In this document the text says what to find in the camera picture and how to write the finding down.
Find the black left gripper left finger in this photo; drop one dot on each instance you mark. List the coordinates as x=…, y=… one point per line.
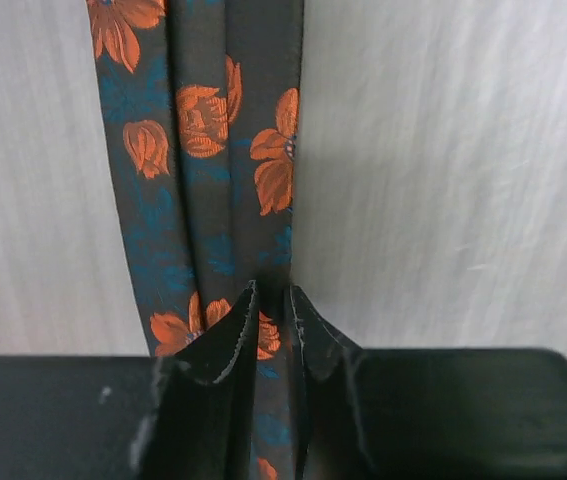
x=182, y=416

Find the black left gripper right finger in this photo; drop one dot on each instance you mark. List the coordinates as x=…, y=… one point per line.
x=421, y=413

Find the black orange floral tie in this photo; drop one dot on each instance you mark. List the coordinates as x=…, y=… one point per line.
x=200, y=102

